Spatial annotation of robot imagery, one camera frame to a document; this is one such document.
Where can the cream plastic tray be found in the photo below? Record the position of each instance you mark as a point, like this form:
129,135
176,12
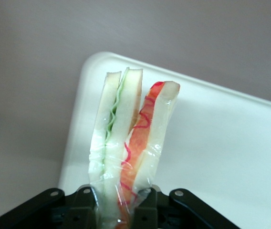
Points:
221,155

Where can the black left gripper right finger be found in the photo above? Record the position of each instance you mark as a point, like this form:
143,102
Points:
185,210

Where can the triangle sandwich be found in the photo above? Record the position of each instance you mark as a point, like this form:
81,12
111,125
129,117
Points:
123,133

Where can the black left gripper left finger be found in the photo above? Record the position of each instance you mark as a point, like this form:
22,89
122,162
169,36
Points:
42,210

